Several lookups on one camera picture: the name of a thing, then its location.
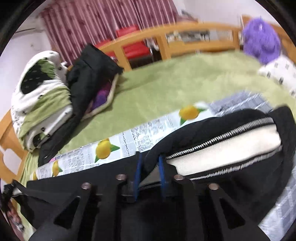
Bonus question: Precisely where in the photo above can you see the black pants with white stripe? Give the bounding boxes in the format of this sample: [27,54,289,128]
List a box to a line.
[2,109,284,227]

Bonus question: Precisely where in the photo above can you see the grey checked cloth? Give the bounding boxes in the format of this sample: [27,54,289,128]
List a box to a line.
[209,91,295,240]

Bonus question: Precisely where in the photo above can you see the fruit-print plastic mat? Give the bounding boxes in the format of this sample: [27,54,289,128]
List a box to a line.
[30,102,214,180]

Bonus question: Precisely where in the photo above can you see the white green folded quilt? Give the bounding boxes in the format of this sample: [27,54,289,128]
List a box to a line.
[11,50,73,152]

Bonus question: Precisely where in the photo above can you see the green bed blanket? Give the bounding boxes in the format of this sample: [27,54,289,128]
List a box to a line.
[21,52,295,184]

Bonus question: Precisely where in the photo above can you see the black folded jacket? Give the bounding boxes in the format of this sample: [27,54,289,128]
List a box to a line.
[38,44,123,166]

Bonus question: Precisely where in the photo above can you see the white flower-print pillow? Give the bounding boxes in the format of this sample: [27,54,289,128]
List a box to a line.
[257,55,296,98]

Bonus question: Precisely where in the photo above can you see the red chair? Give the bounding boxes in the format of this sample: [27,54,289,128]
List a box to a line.
[94,24,151,61]

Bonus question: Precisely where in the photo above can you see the clutter pile behind bed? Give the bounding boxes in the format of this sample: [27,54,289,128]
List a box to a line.
[166,9,234,43]

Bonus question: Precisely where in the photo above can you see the purple plush toy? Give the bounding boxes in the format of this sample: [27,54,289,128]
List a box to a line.
[242,18,281,64]

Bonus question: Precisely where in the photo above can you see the maroon striped curtain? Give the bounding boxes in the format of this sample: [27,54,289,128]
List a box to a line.
[41,0,178,64]

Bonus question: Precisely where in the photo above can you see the wooden bed frame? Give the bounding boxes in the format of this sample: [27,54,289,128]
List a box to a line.
[0,14,296,183]

